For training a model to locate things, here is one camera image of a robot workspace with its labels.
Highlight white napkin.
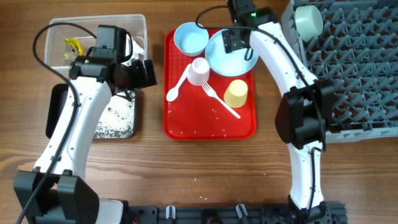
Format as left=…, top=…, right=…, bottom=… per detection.
left=123, top=35, right=144, bottom=66

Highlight yellow snack wrapper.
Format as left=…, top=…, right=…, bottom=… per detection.
left=62, top=39, right=84, bottom=60

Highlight light blue plate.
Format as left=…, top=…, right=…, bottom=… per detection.
left=205, top=30, right=259, bottom=77

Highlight mint green bowl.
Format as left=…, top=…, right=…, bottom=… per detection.
left=294, top=6, right=323, bottom=42

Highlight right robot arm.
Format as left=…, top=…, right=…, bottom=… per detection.
left=223, top=1, right=333, bottom=223

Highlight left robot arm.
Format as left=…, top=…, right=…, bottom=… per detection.
left=14, top=25, right=157, bottom=223

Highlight clear plastic waste bin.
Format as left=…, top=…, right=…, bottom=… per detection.
left=44, top=14, right=148, bottom=77

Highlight black food waste tray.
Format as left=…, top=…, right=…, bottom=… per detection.
left=45, top=83, right=136, bottom=139

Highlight grey dishwasher rack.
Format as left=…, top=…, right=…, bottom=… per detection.
left=281, top=1, right=397, bottom=143

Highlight light blue small bowl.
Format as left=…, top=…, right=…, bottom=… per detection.
left=174, top=22, right=209, bottom=57

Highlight white plastic cup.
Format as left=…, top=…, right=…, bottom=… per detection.
left=187, top=57, right=210, bottom=86

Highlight white plastic spoon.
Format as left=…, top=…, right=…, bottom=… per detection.
left=166, top=64, right=191, bottom=102

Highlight yellow plastic cup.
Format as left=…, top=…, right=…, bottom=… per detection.
left=224, top=80, right=248, bottom=108

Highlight white plastic fork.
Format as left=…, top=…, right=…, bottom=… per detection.
left=201, top=82, right=241, bottom=119

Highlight red serving tray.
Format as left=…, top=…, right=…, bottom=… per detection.
left=163, top=29, right=257, bottom=141

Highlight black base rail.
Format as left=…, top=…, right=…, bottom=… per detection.
left=131, top=203, right=348, bottom=224

